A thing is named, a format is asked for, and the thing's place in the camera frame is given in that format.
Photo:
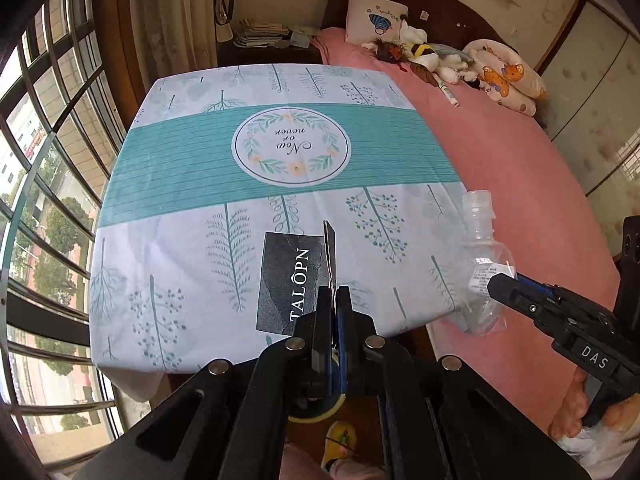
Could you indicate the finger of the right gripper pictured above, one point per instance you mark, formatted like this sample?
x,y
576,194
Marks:
x,y
532,293
550,321

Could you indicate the black Talopn card box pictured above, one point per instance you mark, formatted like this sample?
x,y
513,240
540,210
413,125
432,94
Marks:
x,y
294,269

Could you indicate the white printed pillow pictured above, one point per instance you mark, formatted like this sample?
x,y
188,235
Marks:
x,y
369,20

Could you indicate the leaf-print blue tablecloth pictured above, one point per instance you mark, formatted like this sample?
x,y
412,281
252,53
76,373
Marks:
x,y
216,159

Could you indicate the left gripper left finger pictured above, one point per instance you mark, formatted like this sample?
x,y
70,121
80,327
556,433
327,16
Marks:
x,y
285,372

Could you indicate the yellow-rimmed black trash bin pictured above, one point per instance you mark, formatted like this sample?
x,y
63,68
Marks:
x,y
307,411

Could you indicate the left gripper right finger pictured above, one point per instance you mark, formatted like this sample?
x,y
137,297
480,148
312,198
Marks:
x,y
382,368

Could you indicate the person right hand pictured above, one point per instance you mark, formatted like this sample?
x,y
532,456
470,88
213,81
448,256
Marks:
x,y
567,422

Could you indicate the pink bed cover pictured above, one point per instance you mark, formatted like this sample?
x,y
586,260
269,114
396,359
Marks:
x,y
542,216

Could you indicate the beige curtain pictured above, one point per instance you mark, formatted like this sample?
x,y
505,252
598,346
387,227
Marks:
x,y
173,37

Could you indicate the stack of books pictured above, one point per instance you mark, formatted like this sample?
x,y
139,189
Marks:
x,y
256,34

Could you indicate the brown feathery toy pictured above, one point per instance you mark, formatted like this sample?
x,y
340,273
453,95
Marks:
x,y
392,53

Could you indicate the white marker pen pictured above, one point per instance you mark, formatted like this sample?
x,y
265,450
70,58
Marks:
x,y
446,92

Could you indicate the brown wooden headboard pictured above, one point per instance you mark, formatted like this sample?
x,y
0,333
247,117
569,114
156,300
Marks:
x,y
449,22

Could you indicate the pink bear blanket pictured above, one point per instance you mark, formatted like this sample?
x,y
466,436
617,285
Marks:
x,y
505,77

